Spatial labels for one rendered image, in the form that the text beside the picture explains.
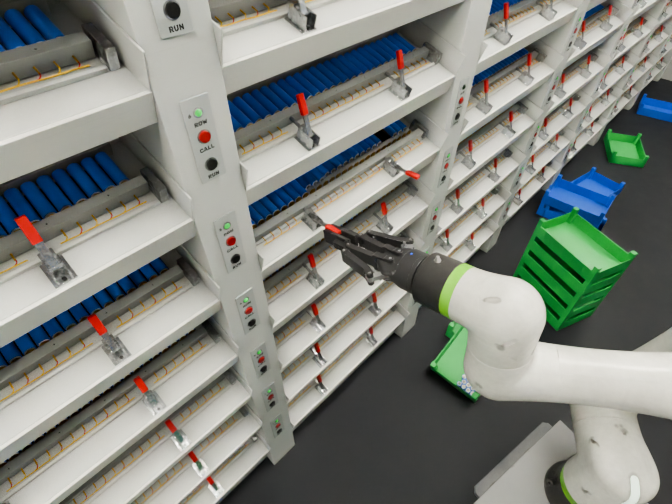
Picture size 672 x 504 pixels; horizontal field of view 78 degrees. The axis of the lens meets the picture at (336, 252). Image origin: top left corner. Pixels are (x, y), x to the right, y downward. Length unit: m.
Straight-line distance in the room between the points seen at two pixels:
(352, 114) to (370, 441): 1.15
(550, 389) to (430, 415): 0.98
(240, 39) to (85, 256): 0.36
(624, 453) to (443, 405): 0.75
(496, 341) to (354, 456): 1.04
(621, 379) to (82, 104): 0.79
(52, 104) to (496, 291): 0.58
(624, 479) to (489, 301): 0.56
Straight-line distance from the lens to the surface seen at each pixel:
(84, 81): 0.57
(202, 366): 0.94
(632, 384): 0.77
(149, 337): 0.77
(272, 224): 0.84
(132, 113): 0.55
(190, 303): 0.79
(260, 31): 0.66
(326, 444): 1.61
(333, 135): 0.80
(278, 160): 0.73
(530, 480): 1.28
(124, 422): 0.93
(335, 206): 0.93
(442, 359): 1.77
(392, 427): 1.65
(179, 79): 0.56
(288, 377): 1.31
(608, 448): 1.11
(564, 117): 2.36
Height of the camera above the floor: 1.52
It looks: 46 degrees down
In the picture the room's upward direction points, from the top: straight up
